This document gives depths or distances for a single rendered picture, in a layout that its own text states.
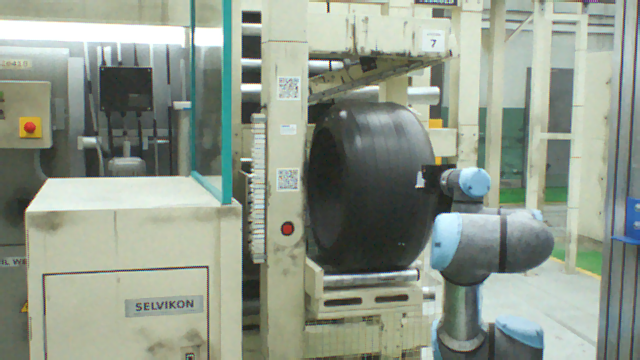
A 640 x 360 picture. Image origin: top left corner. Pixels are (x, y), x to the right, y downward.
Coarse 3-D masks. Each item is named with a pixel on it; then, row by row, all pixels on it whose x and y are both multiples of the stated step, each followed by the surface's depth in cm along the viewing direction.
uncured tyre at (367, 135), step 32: (320, 128) 246; (352, 128) 225; (384, 128) 226; (416, 128) 229; (320, 160) 269; (352, 160) 220; (384, 160) 220; (416, 160) 223; (320, 192) 271; (352, 192) 219; (384, 192) 218; (416, 192) 221; (320, 224) 265; (352, 224) 221; (384, 224) 221; (416, 224) 224; (352, 256) 228; (384, 256) 229; (416, 256) 234
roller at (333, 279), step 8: (336, 272) 233; (344, 272) 233; (352, 272) 234; (360, 272) 234; (368, 272) 235; (376, 272) 235; (384, 272) 236; (392, 272) 237; (400, 272) 237; (408, 272) 238; (416, 272) 239; (328, 280) 230; (336, 280) 231; (344, 280) 232; (352, 280) 232; (360, 280) 233; (368, 280) 234; (376, 280) 235; (384, 280) 236; (392, 280) 237; (400, 280) 238; (408, 280) 239; (416, 280) 239
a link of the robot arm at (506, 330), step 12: (492, 324) 175; (504, 324) 172; (516, 324) 172; (528, 324) 174; (492, 336) 172; (504, 336) 171; (516, 336) 169; (528, 336) 169; (540, 336) 170; (492, 348) 171; (504, 348) 170; (516, 348) 169; (528, 348) 169; (540, 348) 170
